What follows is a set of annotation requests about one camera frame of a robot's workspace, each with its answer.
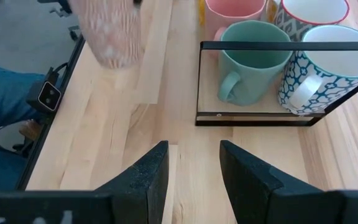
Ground black metal rack wooden shelf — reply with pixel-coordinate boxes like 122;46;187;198
195;40;358;128

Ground black table-level camera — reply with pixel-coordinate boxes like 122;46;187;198
26;80;63;113

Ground white mug blue lattice pattern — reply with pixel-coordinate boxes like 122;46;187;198
277;24;358;116

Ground black camera cable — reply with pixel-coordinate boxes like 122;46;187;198
46;62;70;82

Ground white mug red floral pattern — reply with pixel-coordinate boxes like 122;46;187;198
68;0;145;70

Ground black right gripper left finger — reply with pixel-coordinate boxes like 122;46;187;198
94;140;170;224

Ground green faceted mug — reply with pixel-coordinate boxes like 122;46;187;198
218;20;293;107

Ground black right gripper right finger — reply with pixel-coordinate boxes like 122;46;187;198
219;140;323;224

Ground black chair base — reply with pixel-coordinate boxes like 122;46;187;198
37;0;80;41

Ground pink faceted mug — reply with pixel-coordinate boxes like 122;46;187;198
204;0;267;43

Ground grey ikat mug red rim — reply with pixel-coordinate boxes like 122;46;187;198
273;0;351;42

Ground black table edge rail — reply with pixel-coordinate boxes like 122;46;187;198
16;34;86;191

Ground person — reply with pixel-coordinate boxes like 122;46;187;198
0;66;48;192

